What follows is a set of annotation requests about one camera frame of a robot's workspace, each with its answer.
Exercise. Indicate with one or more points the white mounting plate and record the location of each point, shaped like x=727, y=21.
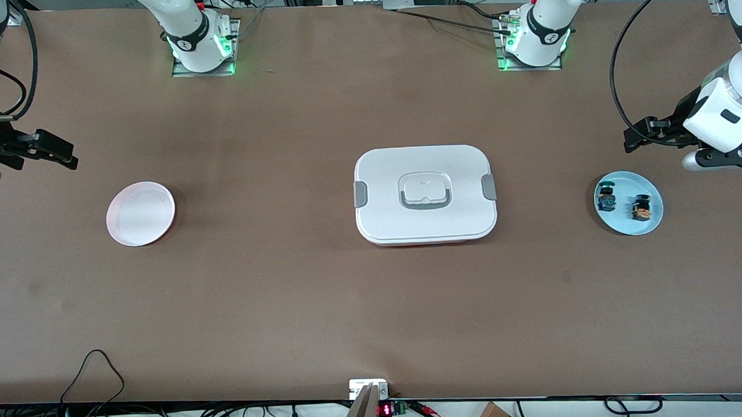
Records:
x=355, y=388

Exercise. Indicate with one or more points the pink round plate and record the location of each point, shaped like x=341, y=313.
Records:
x=140, y=213

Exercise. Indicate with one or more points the orange push-button switch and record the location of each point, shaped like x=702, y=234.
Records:
x=642, y=209

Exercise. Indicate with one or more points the aluminium profile camera post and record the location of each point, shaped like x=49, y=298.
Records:
x=361, y=415

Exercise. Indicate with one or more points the red LED display board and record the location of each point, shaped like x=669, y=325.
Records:
x=387, y=410

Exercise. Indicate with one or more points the aluminium corner bracket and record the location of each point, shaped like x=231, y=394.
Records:
x=720, y=5
x=14, y=20

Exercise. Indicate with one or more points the light blue round plate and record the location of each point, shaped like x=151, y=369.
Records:
x=624, y=221

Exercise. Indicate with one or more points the white lunch box grey clips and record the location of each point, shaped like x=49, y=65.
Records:
x=425, y=169

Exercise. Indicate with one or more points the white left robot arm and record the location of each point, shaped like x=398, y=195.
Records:
x=546, y=23

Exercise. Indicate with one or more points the small green black part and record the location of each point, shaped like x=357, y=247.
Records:
x=606, y=199

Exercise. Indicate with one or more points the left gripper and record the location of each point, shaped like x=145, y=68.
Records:
x=683, y=112

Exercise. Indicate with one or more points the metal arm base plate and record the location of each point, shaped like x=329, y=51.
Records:
x=508, y=66
x=181, y=72

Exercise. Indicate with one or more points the red test leads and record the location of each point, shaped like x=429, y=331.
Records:
x=430, y=411

